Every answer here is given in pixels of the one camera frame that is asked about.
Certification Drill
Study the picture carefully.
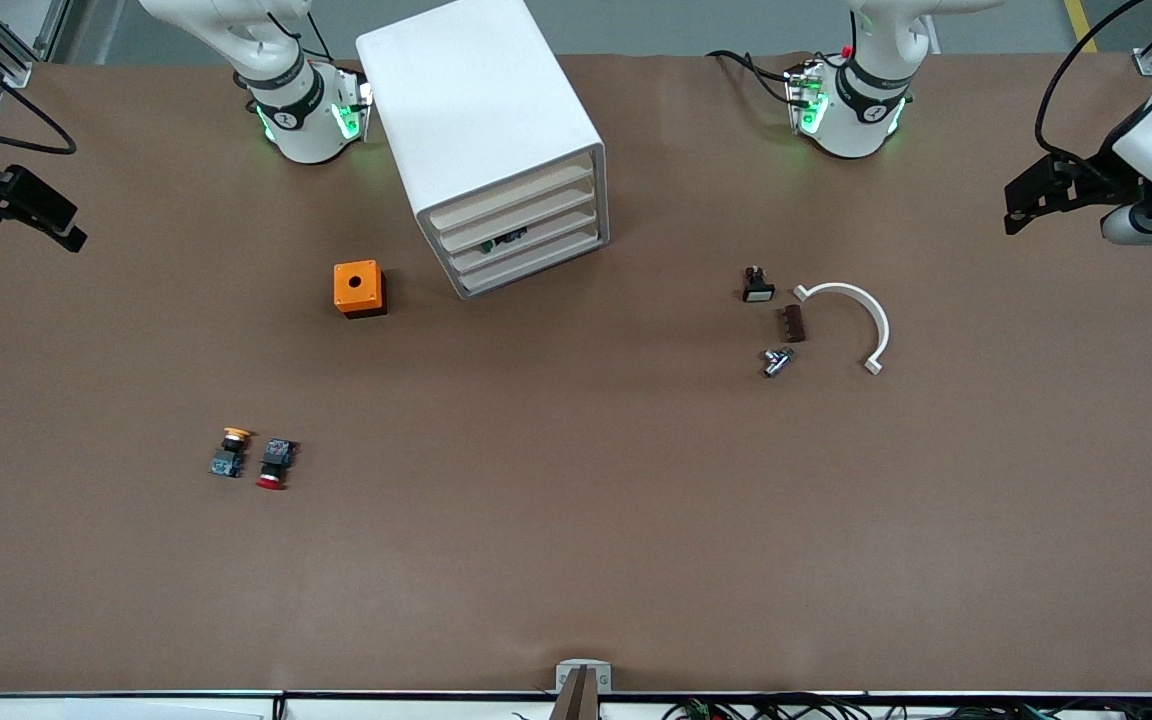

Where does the white plastic drawer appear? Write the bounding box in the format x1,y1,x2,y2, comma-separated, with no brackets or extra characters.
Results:
426,160,597,229
446,205,602,273
456,228,605,295
436,183,599,251

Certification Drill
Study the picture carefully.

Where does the yellow mushroom push button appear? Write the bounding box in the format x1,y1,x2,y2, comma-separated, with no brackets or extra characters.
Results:
210,427,253,479

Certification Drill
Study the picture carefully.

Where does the red mushroom push button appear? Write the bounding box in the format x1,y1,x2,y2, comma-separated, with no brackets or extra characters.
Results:
255,438,300,492

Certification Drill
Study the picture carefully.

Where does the white drawer cabinet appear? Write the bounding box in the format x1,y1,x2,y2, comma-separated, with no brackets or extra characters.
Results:
355,0,611,301

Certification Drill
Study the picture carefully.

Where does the white curved plastic arc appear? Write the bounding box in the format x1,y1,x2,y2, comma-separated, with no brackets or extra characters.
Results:
793,282,892,377

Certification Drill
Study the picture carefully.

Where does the orange box with hole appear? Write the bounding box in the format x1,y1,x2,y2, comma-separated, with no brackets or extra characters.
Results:
333,260,388,319

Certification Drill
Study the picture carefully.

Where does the black arm base cable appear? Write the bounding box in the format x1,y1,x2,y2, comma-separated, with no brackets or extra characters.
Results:
704,49,799,107

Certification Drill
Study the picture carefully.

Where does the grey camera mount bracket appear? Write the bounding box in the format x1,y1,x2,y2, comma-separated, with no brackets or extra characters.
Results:
548,658,615,720

